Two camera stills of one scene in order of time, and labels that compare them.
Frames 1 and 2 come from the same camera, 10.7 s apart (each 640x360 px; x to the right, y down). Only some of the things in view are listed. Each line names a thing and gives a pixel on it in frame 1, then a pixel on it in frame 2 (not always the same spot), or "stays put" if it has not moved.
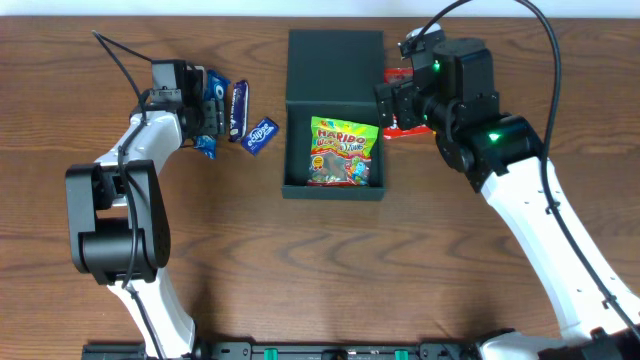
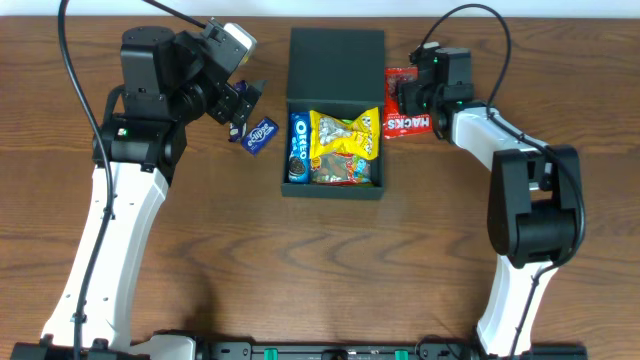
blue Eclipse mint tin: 255,141 stays put
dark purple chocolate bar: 239,117 stays put
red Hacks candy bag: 396,75 stays put
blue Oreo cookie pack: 215,87 -> 299,149
